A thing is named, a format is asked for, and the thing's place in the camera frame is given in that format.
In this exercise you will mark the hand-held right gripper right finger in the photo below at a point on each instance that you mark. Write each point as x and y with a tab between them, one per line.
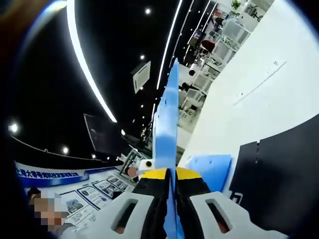
224	216

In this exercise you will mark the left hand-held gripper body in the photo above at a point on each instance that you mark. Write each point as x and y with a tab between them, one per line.
145	166

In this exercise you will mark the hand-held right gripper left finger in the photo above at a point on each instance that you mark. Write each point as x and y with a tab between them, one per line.
119	216

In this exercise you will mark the blue folder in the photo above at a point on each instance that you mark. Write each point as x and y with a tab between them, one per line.
167	124
211	171

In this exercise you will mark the black folder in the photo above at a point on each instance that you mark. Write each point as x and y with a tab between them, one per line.
286	174

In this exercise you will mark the large hanging dark display screen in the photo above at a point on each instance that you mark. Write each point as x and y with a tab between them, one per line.
102	134

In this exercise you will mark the ceiling air conditioner unit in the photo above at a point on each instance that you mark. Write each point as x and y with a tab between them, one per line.
141	77

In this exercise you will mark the narrow ceiling light strip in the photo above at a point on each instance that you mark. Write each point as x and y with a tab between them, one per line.
170	37

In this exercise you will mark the small hanging display screen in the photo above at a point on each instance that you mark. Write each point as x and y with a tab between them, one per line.
197	37

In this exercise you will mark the wide curved ceiling light strip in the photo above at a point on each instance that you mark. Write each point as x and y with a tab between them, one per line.
75	39

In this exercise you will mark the group of ceiling spotlights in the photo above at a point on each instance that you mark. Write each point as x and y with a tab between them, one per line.
147	11

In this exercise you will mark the row of white office chairs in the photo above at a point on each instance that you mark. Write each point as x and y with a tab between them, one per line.
234	31

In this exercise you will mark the potted green plant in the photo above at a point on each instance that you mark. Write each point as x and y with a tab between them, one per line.
235	3

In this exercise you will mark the blue-bordered wall display board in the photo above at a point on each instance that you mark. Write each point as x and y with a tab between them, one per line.
82	194

